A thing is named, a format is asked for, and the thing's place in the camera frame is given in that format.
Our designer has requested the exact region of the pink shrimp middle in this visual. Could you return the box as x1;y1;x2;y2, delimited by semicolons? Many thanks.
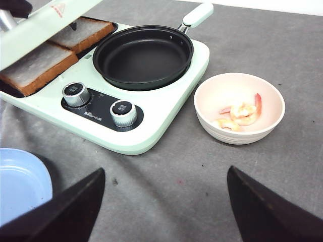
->
219;102;257;118

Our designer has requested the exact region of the beige ribbed bowl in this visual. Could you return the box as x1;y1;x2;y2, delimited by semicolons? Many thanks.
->
194;73;285;145

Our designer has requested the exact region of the breakfast maker hinged lid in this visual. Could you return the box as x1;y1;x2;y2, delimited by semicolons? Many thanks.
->
1;0;100;70

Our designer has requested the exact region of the silver control knob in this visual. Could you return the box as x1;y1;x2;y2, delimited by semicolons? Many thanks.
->
62;82;90;107
110;100;137;128

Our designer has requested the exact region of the pink shrimp upper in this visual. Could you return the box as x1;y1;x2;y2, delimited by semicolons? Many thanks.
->
232;93;262;126

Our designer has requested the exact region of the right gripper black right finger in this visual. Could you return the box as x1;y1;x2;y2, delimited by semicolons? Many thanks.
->
227;166;322;241

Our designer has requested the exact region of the pink shrimp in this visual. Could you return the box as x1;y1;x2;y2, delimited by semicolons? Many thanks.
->
232;93;262;126
213;118;241;132
219;102;257;118

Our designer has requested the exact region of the black round frying pan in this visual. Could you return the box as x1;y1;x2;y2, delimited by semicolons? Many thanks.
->
93;3;214;91

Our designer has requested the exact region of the white bread slice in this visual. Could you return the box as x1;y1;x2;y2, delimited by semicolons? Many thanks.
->
49;17;115;54
1;42;78;96

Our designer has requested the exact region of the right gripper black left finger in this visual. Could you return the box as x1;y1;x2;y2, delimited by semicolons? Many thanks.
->
1;168;105;241

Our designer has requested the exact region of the mint green breakfast maker base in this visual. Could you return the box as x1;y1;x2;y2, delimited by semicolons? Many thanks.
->
1;40;209;155

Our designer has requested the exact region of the grey felt table mat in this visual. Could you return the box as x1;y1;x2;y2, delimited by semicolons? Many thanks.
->
1;5;322;241

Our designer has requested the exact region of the right silver control knob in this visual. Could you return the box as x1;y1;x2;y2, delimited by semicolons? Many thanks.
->
110;100;137;128

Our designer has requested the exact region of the blue plastic plate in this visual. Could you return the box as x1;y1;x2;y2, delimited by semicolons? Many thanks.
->
1;148;53;226

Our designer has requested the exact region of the pink shrimp lower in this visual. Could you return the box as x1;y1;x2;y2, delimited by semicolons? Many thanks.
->
213;118;241;132

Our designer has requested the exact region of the left silver control knob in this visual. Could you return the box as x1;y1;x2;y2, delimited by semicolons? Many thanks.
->
62;82;90;107

